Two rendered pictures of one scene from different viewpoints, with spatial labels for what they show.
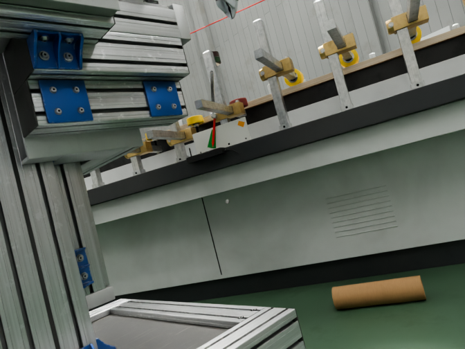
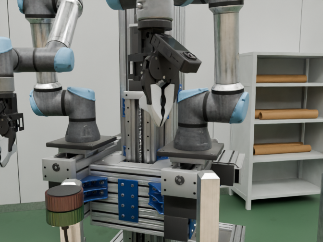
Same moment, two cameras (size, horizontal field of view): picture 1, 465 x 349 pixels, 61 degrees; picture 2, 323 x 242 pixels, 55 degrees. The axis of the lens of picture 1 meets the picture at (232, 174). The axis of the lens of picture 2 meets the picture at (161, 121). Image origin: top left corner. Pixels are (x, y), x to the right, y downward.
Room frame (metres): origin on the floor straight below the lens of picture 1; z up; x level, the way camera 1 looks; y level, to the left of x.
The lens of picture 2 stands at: (2.25, -0.14, 1.31)
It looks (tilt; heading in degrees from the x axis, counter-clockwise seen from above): 8 degrees down; 152
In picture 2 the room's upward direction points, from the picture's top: straight up
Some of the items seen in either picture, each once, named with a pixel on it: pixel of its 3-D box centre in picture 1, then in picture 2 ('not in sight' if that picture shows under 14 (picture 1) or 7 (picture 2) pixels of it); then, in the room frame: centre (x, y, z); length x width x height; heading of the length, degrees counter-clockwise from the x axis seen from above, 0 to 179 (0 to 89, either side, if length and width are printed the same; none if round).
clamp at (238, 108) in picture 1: (228, 112); not in sight; (1.69, -0.05, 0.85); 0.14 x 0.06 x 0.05; 67
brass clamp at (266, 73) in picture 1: (276, 70); not in sight; (1.59, -0.28, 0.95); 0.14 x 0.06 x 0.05; 67
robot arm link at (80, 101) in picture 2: not in sight; (80, 102); (0.88, 0.20, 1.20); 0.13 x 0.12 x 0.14; 65
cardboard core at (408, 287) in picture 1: (377, 293); not in sight; (1.41, -0.39, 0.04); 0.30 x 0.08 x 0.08; 67
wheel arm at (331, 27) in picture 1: (340, 43); not in sight; (1.46, -0.52, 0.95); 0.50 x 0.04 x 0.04; 157
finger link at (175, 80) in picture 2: not in sight; (168, 82); (1.67, 0.19, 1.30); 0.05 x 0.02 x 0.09; 100
